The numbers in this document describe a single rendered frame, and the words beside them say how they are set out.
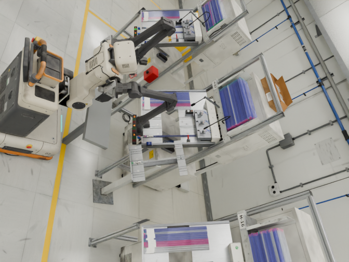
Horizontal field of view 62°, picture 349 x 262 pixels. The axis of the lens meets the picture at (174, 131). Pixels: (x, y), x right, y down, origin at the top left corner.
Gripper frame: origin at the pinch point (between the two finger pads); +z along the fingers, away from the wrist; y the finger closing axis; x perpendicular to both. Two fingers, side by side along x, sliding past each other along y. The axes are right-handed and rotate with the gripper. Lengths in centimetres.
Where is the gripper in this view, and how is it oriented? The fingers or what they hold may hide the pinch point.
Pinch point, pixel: (139, 135)
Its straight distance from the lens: 283.1
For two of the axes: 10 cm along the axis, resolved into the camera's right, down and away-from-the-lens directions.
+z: -0.6, 5.7, 8.2
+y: -0.6, -8.2, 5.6
